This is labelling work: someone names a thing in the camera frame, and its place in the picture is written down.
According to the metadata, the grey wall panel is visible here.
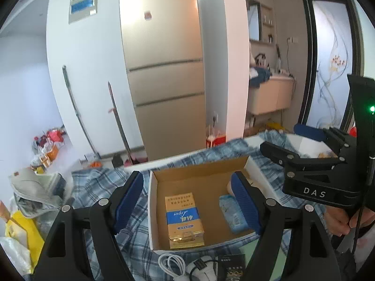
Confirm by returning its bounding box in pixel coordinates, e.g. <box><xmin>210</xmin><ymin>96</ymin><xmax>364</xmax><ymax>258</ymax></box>
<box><xmin>69</xmin><ymin>0</ymin><xmax>99</xmax><ymax>24</ymax></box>

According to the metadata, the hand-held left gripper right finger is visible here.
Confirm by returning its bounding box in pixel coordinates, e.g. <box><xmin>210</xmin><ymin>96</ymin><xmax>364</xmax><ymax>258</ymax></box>
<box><xmin>230</xmin><ymin>171</ymin><xmax>342</xmax><ymax>281</ymax></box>

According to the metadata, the crumpled newspaper bag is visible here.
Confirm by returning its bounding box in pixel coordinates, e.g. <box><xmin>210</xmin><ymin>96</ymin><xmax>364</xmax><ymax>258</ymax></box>
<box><xmin>8</xmin><ymin>168</ymin><xmax>67</xmax><ymax>215</ymax></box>

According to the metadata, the green notepad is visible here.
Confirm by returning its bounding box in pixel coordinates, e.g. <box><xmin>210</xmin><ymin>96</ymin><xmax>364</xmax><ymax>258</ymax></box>
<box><xmin>239</xmin><ymin>244</ymin><xmax>289</xmax><ymax>281</ymax></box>

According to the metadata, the frosted glass door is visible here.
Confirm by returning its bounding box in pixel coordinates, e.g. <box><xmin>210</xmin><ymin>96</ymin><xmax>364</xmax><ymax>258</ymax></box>
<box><xmin>311</xmin><ymin>0</ymin><xmax>357</xmax><ymax>129</ymax></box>

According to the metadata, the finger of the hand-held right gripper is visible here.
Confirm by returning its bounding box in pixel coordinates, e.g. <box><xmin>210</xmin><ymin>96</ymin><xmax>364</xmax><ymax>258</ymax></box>
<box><xmin>260</xmin><ymin>141</ymin><xmax>346</xmax><ymax>177</ymax></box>
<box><xmin>294</xmin><ymin>124</ymin><xmax>356</xmax><ymax>153</ymax></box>

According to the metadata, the blue plaid cloth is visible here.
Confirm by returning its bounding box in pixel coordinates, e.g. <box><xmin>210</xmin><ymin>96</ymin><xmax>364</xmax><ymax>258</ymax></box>
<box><xmin>70</xmin><ymin>130</ymin><xmax>326</xmax><ymax>281</ymax></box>

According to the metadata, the bathroom wall shelf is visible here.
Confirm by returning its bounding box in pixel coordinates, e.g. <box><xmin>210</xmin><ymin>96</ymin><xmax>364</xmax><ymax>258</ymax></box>
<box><xmin>261</xmin><ymin>3</ymin><xmax>276</xmax><ymax>44</ymax></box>

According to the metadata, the beige vanity cabinet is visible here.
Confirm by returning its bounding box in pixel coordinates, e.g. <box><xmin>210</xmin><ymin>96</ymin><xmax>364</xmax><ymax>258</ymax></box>
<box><xmin>248</xmin><ymin>76</ymin><xmax>295</xmax><ymax>115</ymax></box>

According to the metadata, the white charger plug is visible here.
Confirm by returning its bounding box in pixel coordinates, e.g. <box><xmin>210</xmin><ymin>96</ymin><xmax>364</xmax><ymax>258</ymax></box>
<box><xmin>186</xmin><ymin>256</ymin><xmax>219</xmax><ymax>281</ymax></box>

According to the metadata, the blue clothes pile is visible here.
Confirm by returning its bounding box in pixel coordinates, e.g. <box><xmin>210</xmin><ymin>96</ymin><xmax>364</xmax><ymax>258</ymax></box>
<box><xmin>249</xmin><ymin>67</ymin><xmax>272</xmax><ymax>88</ymax></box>

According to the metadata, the black printed packet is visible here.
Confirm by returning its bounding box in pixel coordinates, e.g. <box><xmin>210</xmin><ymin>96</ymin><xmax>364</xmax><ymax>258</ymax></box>
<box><xmin>218</xmin><ymin>255</ymin><xmax>246</xmax><ymax>281</ymax></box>

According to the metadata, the silver mop handle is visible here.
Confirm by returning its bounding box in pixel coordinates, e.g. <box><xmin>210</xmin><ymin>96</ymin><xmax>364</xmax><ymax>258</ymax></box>
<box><xmin>62</xmin><ymin>65</ymin><xmax>101</xmax><ymax>159</ymax></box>

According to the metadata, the bathroom mirror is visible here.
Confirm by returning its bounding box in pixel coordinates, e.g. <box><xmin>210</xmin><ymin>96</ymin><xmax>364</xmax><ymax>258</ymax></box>
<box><xmin>247</xmin><ymin>1</ymin><xmax>261</xmax><ymax>41</ymax></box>

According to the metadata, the pile of red bags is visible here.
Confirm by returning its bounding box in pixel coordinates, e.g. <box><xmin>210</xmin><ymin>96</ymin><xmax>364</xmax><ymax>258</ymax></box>
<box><xmin>33</xmin><ymin>127</ymin><xmax>66</xmax><ymax>148</ymax></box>

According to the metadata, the white cardboard box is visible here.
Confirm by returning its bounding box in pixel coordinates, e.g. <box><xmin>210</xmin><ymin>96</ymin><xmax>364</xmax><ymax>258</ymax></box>
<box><xmin>148</xmin><ymin>155</ymin><xmax>282</xmax><ymax>255</ymax></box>

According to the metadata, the black door frame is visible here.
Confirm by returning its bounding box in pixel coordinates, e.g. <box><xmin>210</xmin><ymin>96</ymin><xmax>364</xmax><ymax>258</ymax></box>
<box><xmin>300</xmin><ymin>0</ymin><xmax>365</xmax><ymax>130</ymax></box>

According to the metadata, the white plastic bag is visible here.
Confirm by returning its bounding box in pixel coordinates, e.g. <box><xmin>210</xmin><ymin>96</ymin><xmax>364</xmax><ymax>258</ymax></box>
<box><xmin>0</xmin><ymin>237</ymin><xmax>32</xmax><ymax>276</ymax></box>

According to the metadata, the person's right hand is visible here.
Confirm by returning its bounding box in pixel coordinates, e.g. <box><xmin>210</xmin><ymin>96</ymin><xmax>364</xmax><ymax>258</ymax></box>
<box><xmin>325</xmin><ymin>204</ymin><xmax>368</xmax><ymax>237</ymax></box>

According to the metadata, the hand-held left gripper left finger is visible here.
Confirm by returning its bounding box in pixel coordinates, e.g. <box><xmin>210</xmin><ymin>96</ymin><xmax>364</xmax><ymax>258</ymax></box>
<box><xmin>34</xmin><ymin>170</ymin><xmax>145</xmax><ymax>281</ymax></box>

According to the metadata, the white usb cable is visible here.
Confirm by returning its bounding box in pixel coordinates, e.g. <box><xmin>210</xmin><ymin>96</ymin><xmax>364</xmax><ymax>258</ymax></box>
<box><xmin>158</xmin><ymin>254</ymin><xmax>188</xmax><ymax>281</ymax></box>

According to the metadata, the gold refrigerator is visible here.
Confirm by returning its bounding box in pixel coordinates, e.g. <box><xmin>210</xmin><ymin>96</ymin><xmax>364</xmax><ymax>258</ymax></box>
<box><xmin>119</xmin><ymin>0</ymin><xmax>207</xmax><ymax>162</ymax></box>

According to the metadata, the gold blue packet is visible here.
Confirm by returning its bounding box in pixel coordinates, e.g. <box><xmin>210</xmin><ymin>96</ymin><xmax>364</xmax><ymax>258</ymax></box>
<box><xmin>165</xmin><ymin>192</ymin><xmax>205</xmax><ymax>250</ymax></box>

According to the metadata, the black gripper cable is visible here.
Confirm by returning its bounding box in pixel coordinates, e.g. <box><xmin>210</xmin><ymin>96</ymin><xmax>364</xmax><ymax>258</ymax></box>
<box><xmin>351</xmin><ymin>152</ymin><xmax>375</xmax><ymax>255</ymax></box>

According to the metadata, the blue tissue packet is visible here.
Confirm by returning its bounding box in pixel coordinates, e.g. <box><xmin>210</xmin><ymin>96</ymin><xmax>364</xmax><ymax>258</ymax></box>
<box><xmin>219</xmin><ymin>195</ymin><xmax>250</xmax><ymax>234</ymax></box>

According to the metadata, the yellow plastic bag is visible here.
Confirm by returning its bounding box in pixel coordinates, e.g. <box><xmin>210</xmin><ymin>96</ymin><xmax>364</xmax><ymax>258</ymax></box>
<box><xmin>5</xmin><ymin>210</ymin><xmax>45</xmax><ymax>267</ymax></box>

